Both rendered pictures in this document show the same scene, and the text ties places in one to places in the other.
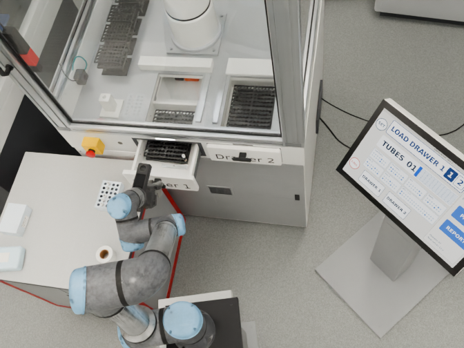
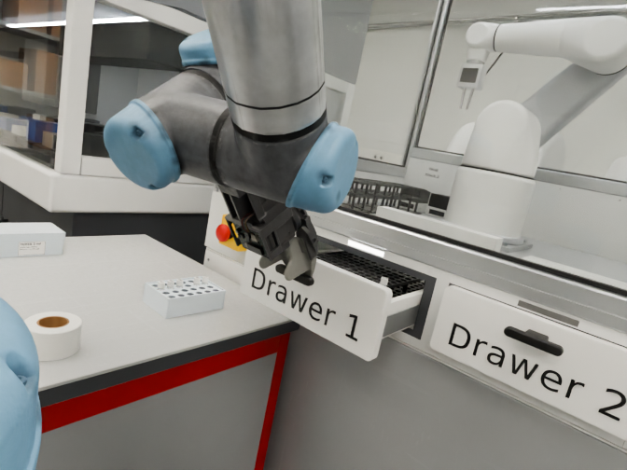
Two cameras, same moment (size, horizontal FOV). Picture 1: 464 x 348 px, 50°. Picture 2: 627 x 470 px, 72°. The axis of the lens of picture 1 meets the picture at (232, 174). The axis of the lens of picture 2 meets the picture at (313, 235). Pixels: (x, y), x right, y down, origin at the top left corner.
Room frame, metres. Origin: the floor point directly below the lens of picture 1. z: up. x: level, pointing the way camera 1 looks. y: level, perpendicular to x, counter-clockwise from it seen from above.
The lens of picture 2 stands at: (0.30, 0.15, 1.10)
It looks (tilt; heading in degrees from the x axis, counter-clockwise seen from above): 11 degrees down; 11
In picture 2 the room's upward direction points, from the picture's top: 11 degrees clockwise
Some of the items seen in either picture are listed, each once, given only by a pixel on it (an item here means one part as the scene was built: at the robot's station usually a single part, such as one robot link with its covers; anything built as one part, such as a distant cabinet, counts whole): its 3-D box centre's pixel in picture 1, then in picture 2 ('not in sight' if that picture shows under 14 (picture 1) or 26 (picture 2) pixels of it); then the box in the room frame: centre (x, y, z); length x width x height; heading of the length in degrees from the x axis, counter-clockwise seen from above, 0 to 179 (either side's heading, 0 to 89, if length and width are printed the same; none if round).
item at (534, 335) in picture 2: (242, 157); (535, 338); (0.92, -0.06, 0.91); 0.07 x 0.04 x 0.01; 64
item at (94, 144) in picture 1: (92, 146); (236, 232); (1.22, 0.51, 0.88); 0.07 x 0.05 x 0.07; 64
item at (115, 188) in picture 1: (109, 196); (185, 296); (1.02, 0.51, 0.78); 0.12 x 0.08 x 0.04; 152
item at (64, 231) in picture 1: (102, 245); (72, 449); (1.00, 0.71, 0.38); 0.62 x 0.58 x 0.76; 64
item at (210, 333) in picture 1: (191, 329); not in sight; (0.37, 0.31, 0.85); 0.15 x 0.15 x 0.10
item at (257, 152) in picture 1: (244, 155); (532, 354); (0.94, -0.07, 0.87); 0.29 x 0.02 x 0.11; 64
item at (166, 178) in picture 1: (161, 180); (306, 290); (0.96, 0.27, 0.87); 0.29 x 0.02 x 0.11; 64
